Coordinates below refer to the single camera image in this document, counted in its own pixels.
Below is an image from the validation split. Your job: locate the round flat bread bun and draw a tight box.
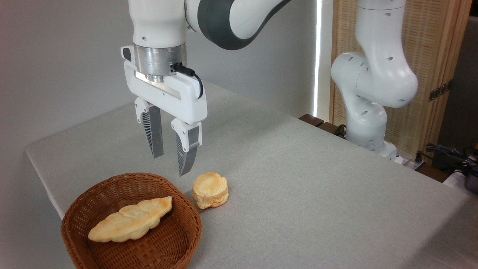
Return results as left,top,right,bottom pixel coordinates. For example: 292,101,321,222
192,172,229,210

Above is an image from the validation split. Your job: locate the wooden rattan folding screen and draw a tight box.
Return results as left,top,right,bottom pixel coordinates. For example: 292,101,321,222
329,0,473,165

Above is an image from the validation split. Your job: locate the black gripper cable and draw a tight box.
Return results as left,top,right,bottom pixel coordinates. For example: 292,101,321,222
172,63,204,99

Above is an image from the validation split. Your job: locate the white power strip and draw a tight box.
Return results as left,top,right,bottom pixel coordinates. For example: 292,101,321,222
396,155,426,171

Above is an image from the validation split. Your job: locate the black cable bundle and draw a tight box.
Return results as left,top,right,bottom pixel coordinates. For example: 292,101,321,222
425,143,478,193

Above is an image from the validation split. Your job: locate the brown woven wicker basket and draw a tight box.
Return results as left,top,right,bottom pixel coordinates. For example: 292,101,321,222
60,172,202,269

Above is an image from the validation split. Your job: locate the dark brown wooden table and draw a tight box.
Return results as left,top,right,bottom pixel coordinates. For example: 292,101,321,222
299,114,452,183

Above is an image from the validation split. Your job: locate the grey tablecloth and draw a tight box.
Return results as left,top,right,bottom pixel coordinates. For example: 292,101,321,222
25,80,478,269

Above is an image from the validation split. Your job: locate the long braided bread loaf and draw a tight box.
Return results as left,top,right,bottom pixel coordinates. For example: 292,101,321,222
88,196,173,243

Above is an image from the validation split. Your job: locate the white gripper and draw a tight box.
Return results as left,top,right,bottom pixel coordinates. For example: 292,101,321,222
121,46,208,177

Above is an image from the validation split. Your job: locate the dark metal screen hinge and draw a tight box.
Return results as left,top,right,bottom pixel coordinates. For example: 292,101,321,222
429,80,453,102

